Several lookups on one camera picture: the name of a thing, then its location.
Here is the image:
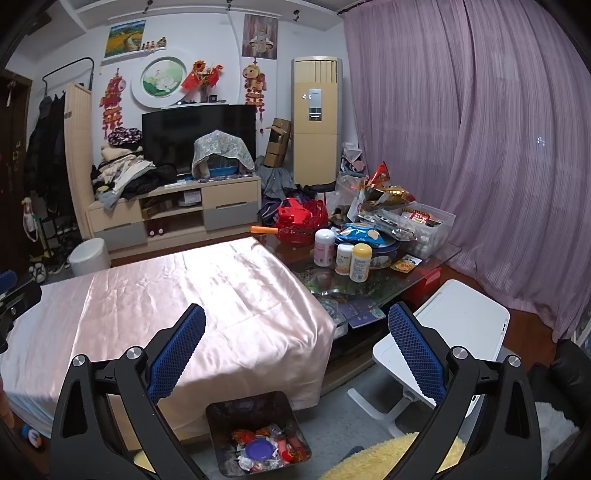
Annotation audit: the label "red snack bag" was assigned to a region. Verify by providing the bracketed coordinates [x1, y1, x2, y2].
[369, 161, 391, 188]

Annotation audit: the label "dark blue bag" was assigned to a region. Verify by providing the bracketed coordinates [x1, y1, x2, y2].
[257, 196, 287, 222]

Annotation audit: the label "black coat rack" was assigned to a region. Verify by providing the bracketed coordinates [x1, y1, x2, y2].
[41, 56, 95, 100]

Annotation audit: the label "wall poster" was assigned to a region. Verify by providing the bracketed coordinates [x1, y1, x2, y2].
[242, 13, 279, 61]

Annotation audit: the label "black armchair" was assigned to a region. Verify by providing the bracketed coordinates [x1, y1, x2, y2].
[526, 339, 591, 462]

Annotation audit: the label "purple round lid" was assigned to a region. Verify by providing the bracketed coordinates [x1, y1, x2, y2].
[245, 438, 274, 461]

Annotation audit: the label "shoe rack with shoes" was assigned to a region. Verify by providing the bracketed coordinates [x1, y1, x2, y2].
[28, 217, 84, 282]

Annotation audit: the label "round flower wall art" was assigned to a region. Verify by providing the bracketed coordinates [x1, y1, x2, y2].
[130, 55, 190, 110]

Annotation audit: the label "dark patterned hat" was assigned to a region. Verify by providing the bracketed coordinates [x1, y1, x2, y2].
[107, 128, 144, 149]

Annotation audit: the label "vase of artificial flowers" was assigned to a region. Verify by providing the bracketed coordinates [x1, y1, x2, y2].
[181, 60, 225, 103]

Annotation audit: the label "dark hanging coats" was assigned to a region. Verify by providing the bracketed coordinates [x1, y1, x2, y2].
[24, 95, 75, 217]

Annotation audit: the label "pink satin tablecloth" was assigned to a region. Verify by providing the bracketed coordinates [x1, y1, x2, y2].
[0, 236, 337, 446]

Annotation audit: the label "black television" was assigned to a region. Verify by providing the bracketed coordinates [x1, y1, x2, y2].
[141, 104, 257, 178]

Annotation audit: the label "clear plastic storage box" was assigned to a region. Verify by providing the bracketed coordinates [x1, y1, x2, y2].
[392, 203, 457, 259]

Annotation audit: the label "white side table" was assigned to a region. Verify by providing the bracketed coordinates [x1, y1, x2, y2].
[347, 279, 511, 437]

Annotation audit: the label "beige grey television cabinet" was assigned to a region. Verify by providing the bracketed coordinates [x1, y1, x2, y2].
[87, 174, 263, 259]

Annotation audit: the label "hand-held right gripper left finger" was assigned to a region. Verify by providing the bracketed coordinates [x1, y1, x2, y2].
[50, 303, 218, 480]

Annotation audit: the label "blue booklet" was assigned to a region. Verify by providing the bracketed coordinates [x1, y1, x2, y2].
[342, 305, 386, 328]

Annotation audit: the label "pile of clothes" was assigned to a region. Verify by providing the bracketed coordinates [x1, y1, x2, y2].
[90, 145, 178, 210]

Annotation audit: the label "landscape painting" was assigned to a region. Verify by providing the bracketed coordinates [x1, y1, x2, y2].
[104, 19, 147, 61]

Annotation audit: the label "gold red package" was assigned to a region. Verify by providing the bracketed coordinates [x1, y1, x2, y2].
[369, 185, 419, 204]

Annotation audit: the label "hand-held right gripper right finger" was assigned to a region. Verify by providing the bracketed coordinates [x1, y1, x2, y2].
[387, 302, 542, 480]

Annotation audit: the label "glass coffee table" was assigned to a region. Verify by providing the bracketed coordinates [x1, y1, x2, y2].
[252, 222, 462, 398]

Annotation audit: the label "red fish hanging ornament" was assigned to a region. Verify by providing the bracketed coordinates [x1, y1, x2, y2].
[99, 68, 127, 139]

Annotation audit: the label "red basket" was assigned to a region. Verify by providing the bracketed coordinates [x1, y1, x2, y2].
[276, 198, 329, 245]

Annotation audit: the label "yellow cap bottle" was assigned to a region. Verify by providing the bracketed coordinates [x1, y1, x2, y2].
[349, 244, 372, 283]

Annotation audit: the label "clear plastic bag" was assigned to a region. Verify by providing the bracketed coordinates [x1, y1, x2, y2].
[335, 173, 370, 208]

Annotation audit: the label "purple curtain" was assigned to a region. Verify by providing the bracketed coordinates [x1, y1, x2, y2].
[342, 0, 591, 342]

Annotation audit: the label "beige standing air conditioner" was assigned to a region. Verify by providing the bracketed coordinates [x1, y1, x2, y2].
[291, 56, 345, 188]

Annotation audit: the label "small orange sachet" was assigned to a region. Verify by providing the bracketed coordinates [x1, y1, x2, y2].
[390, 255, 423, 274]

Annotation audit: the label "dark wooden door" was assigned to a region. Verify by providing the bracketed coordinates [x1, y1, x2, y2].
[0, 69, 33, 273]

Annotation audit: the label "red box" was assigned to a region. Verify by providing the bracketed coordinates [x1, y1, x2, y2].
[409, 265, 446, 301]

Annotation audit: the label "blue round tin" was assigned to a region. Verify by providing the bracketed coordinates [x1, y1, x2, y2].
[336, 231, 402, 272]

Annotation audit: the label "white bottle pink label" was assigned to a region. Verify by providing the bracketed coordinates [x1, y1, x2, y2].
[314, 228, 336, 268]

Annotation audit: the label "small stuffed toy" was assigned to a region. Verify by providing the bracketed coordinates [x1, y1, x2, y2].
[21, 425, 47, 450]

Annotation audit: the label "white round bin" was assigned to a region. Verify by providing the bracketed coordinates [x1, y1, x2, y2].
[69, 237, 112, 277]

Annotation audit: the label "cardboard box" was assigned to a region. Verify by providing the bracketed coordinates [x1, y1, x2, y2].
[264, 117, 293, 168]

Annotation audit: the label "white bottle orange label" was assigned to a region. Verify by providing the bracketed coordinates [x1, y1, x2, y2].
[335, 243, 355, 276]

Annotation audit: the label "ox hanging ornament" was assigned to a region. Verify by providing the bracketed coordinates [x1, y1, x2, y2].
[242, 58, 269, 130]

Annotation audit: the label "clear plastic wrapper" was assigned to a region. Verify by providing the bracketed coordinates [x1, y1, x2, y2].
[225, 455, 254, 475]

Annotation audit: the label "white hanging bag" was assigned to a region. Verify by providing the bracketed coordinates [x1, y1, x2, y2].
[21, 196, 40, 241]

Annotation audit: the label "blue snack bag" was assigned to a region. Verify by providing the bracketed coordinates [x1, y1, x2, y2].
[335, 222, 389, 245]

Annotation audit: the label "patterned cloth cover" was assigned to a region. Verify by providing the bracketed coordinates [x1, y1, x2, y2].
[192, 130, 256, 178]

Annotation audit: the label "white fluffy cushion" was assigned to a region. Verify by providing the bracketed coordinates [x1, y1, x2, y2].
[536, 401, 580, 467]

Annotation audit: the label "beige folding screen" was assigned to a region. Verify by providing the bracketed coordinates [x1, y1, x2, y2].
[64, 82, 95, 241]

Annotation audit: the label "blue pet cage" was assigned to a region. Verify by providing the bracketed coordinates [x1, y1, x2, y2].
[208, 156, 241, 177]

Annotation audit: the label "black square waste bin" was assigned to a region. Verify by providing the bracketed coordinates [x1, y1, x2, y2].
[204, 391, 312, 478]

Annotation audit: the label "grey clothes heap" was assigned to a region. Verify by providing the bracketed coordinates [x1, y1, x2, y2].
[256, 159, 296, 197]

